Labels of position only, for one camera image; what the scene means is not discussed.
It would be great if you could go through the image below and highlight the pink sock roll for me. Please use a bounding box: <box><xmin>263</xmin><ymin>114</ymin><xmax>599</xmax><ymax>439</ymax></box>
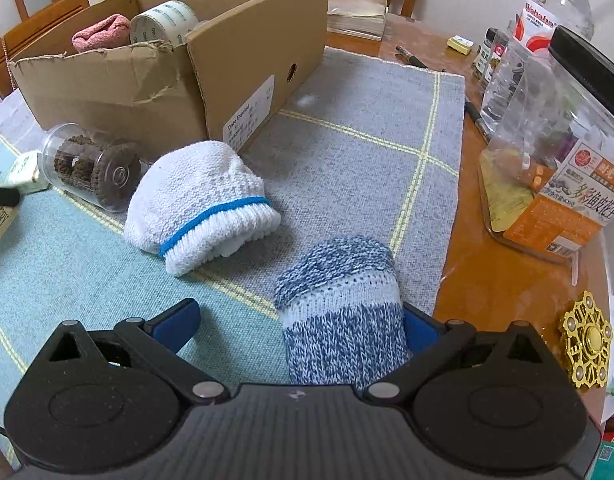
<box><xmin>71</xmin><ymin>13</ymin><xmax>133</xmax><ymax>54</ymax></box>

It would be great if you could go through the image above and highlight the clear container orange label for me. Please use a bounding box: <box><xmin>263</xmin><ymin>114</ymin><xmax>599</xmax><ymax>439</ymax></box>
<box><xmin>479</xmin><ymin>25</ymin><xmax>614</xmax><ymax>264</ymax></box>

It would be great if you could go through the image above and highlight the clear water bottle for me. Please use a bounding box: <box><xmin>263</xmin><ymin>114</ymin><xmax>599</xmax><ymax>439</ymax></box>
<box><xmin>479</xmin><ymin>0</ymin><xmax>596</xmax><ymax>134</ymax></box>

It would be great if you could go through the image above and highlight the green and white tape roll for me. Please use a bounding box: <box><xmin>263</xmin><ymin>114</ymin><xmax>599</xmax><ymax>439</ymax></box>
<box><xmin>129</xmin><ymin>0</ymin><xmax>201</xmax><ymax>47</ymax></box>

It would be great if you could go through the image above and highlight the teal and grey woven placemat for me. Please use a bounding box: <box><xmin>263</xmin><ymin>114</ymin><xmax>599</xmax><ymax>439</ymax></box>
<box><xmin>0</xmin><ymin>47</ymin><xmax>467</xmax><ymax>463</ymax></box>

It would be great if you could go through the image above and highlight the stack of papers in plastic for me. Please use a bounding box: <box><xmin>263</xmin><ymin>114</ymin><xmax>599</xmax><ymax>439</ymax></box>
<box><xmin>326</xmin><ymin>0</ymin><xmax>389</xmax><ymax>41</ymax></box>

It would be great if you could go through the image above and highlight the small green and white box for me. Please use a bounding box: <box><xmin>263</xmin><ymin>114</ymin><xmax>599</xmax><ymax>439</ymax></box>
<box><xmin>7</xmin><ymin>152</ymin><xmax>51</xmax><ymax>194</ymax></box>

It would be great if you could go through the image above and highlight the brown cardboard box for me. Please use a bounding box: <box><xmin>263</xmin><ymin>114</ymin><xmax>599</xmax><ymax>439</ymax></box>
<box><xmin>7</xmin><ymin>0</ymin><xmax>331</xmax><ymax>154</ymax></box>

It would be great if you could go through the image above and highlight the black pen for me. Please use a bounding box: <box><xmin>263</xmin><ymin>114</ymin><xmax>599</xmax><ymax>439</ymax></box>
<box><xmin>464</xmin><ymin>97</ymin><xmax>490</xmax><ymax>142</ymax></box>

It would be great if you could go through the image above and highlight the brown pen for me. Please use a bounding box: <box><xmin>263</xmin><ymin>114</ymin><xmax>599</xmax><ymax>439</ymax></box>
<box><xmin>395</xmin><ymin>45</ymin><xmax>428</xmax><ymax>70</ymax></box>

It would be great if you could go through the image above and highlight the clear jar of dark cookies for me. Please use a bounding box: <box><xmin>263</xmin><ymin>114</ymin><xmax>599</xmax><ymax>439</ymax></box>
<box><xmin>37</xmin><ymin>122</ymin><xmax>144</xmax><ymax>212</ymax></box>

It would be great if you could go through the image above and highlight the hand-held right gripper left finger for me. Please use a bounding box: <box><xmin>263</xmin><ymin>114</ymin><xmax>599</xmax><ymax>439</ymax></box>
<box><xmin>46</xmin><ymin>298</ymin><xmax>230</xmax><ymax>406</ymax></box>

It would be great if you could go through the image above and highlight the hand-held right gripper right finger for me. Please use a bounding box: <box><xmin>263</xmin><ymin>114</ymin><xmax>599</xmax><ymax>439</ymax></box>
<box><xmin>361</xmin><ymin>304</ymin><xmax>548</xmax><ymax>406</ymax></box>

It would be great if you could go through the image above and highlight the white sock roll blue stripe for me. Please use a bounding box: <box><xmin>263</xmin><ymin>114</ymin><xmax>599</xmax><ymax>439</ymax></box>
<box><xmin>123</xmin><ymin>141</ymin><xmax>282</xmax><ymax>277</ymax></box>

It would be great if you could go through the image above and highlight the gold fidget spinner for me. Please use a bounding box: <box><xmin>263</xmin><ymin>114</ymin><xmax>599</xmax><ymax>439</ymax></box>
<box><xmin>559</xmin><ymin>290</ymin><xmax>614</xmax><ymax>390</ymax></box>

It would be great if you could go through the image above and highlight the blue mottled sock roll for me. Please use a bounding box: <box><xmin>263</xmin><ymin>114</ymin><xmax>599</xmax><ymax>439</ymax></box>
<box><xmin>274</xmin><ymin>236</ymin><xmax>413</xmax><ymax>394</ymax></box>

